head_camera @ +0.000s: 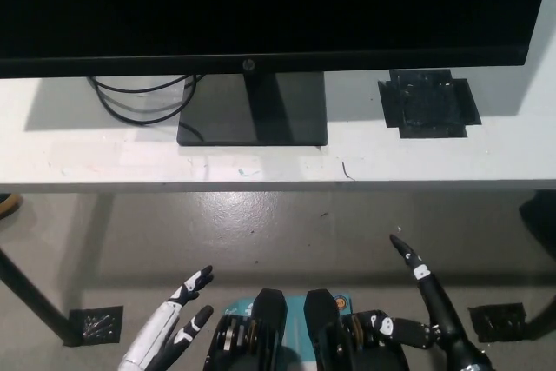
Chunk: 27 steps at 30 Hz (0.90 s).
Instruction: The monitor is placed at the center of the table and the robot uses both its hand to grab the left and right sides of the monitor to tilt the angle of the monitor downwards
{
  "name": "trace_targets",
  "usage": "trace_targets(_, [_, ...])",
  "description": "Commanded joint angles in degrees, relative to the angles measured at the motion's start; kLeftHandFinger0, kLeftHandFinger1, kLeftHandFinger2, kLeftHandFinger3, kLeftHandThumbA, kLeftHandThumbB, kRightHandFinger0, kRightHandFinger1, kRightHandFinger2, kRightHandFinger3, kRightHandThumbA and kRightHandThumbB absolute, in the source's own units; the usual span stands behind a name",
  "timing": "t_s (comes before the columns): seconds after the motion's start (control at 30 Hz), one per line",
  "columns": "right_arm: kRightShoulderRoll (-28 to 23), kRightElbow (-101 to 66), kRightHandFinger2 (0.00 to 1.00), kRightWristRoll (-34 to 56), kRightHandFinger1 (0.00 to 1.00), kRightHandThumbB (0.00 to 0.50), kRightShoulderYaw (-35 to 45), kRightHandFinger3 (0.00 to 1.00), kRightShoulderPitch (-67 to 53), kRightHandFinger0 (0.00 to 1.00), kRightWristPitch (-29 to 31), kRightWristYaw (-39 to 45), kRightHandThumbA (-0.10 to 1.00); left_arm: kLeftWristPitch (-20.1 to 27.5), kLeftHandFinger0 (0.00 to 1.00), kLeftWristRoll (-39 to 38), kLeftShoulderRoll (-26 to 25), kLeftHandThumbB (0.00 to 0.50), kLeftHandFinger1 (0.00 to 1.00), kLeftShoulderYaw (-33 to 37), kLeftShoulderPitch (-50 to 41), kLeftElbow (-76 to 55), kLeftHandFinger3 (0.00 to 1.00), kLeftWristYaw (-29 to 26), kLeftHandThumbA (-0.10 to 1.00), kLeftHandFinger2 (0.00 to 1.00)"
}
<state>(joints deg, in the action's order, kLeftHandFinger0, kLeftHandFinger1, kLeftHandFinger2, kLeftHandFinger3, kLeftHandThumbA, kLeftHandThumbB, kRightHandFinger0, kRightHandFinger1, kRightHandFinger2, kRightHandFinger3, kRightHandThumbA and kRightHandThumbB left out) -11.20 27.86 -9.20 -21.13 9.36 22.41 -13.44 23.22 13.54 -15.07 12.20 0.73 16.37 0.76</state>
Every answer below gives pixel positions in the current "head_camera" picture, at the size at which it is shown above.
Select black rounded object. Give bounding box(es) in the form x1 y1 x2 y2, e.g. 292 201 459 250
518 190 556 260

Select black metal table leg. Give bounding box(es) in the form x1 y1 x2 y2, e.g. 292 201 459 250
526 275 556 341
0 248 76 345

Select black monitor cable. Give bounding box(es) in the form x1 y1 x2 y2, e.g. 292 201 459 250
86 74 205 96
95 75 205 128

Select robot left white black hand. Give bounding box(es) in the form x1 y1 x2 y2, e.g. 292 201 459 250
119 264 215 371

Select black floor tape patch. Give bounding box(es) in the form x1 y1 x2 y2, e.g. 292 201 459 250
68 305 124 347
467 301 529 343

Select black tape patch on table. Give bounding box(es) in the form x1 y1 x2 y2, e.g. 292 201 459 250
376 69 482 140

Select black HP computer monitor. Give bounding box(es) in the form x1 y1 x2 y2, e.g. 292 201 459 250
0 0 546 147

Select brown wooden round object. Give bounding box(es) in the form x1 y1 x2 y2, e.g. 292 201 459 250
0 193 23 221

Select teal box on robot torso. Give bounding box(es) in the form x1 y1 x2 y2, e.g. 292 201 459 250
223 292 355 366

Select robot left black torso block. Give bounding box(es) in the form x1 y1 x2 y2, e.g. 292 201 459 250
203 288 288 371

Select robot right black white hand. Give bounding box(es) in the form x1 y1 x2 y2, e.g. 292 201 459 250
358 234 496 371

